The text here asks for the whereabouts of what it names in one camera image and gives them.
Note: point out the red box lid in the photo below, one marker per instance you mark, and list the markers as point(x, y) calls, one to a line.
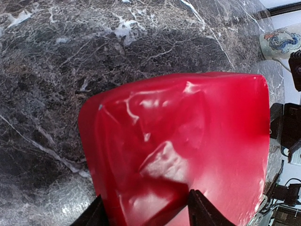
point(148, 143)

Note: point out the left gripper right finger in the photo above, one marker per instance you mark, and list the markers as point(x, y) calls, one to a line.
point(203, 213)

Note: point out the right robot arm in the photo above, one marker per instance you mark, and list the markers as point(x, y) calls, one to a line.
point(285, 130)

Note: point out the white ceramic mug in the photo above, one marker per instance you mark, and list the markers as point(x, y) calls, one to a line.
point(281, 43)

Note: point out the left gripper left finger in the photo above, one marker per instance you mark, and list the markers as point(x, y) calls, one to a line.
point(94, 215)

